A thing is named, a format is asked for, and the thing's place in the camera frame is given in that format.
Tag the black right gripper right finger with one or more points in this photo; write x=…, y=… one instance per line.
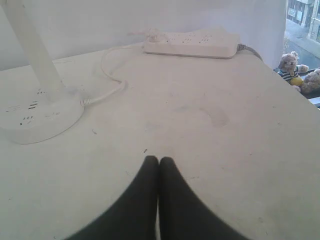
x=182, y=215

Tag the white desk lamp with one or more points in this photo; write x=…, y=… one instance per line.
x=53, y=107

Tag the white power strip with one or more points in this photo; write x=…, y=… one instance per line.
x=204, y=43

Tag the brown teddy bear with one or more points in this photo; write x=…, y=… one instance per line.
x=309, y=84

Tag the teddy bear striped shirt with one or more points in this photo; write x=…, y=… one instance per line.
x=290, y=70

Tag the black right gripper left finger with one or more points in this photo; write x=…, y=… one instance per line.
x=133, y=215

